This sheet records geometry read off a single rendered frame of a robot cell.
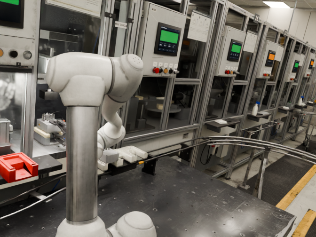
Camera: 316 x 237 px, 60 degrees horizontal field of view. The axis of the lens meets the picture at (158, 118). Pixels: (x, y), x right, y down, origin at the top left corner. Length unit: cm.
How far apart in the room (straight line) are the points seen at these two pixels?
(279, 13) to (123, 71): 895
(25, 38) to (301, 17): 875
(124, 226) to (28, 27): 92
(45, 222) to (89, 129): 68
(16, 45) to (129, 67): 59
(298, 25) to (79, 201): 899
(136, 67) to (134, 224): 54
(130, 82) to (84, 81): 17
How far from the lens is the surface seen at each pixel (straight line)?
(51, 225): 146
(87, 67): 90
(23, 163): 141
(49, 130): 168
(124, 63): 94
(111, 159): 159
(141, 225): 102
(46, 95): 169
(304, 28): 946
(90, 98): 90
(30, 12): 138
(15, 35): 136
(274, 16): 977
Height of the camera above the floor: 155
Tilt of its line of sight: 14 degrees down
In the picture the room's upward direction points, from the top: 10 degrees clockwise
